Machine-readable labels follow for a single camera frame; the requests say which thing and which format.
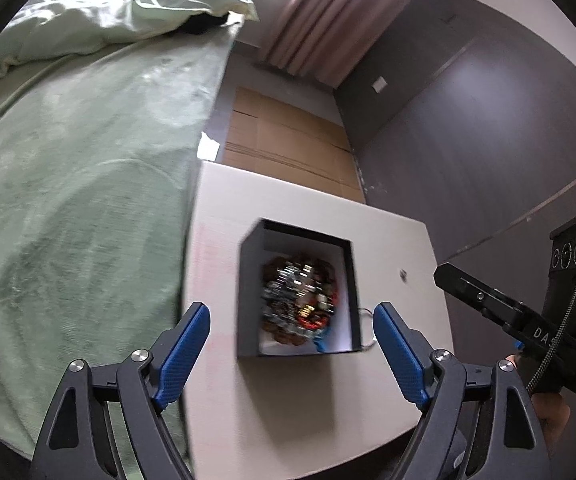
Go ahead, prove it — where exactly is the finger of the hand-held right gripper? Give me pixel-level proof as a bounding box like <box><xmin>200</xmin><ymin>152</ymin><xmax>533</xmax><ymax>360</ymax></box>
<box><xmin>433</xmin><ymin>262</ymin><xmax>525</xmax><ymax>330</ymax></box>

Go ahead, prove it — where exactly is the light green quilt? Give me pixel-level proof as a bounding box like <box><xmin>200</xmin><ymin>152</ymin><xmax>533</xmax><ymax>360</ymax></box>
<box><xmin>0</xmin><ymin>0</ymin><xmax>261</xmax><ymax>101</ymax></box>

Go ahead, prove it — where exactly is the person's right hand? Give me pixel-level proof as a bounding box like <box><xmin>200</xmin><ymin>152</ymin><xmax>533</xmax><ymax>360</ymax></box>
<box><xmin>505</xmin><ymin>354</ymin><xmax>572</xmax><ymax>459</ymax></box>

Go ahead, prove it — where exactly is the green bed sheet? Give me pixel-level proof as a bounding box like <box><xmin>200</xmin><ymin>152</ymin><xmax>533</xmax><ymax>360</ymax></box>
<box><xmin>0</xmin><ymin>15</ymin><xmax>244</xmax><ymax>461</ymax></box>

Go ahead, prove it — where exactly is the pile of bead bracelets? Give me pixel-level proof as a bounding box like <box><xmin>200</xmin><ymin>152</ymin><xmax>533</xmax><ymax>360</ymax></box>
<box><xmin>260</xmin><ymin>256</ymin><xmax>342</xmax><ymax>350</ymax></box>

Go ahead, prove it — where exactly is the grey wardrobe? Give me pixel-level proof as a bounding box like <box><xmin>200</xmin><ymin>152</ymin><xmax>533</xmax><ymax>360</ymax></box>
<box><xmin>334</xmin><ymin>0</ymin><xmax>576</xmax><ymax>281</ymax></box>

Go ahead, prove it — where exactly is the flat brown cardboard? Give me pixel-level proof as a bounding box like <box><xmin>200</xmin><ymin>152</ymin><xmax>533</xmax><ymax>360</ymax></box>
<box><xmin>222</xmin><ymin>85</ymin><xmax>367</xmax><ymax>206</ymax></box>

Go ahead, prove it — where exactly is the black cardboard box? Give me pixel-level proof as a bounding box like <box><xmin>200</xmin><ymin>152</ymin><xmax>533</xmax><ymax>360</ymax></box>
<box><xmin>237</xmin><ymin>218</ymin><xmax>360</xmax><ymax>359</ymax></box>

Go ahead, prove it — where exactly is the pink curtain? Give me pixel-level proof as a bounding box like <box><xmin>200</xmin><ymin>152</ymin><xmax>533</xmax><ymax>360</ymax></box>
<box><xmin>257</xmin><ymin>0</ymin><xmax>423</xmax><ymax>87</ymax></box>

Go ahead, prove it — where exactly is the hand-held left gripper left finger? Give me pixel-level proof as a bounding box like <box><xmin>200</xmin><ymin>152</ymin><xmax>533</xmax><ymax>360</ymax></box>
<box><xmin>30</xmin><ymin>302</ymin><xmax>212</xmax><ymax>480</ymax></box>

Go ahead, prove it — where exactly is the silver wire bangle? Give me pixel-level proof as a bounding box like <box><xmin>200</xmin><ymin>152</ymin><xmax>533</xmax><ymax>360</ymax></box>
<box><xmin>358</xmin><ymin>306</ymin><xmax>380</xmax><ymax>350</ymax></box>

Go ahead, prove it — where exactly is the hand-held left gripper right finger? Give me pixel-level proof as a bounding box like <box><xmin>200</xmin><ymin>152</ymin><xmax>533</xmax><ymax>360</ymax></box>
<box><xmin>373</xmin><ymin>302</ymin><xmax>551</xmax><ymax>480</ymax></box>

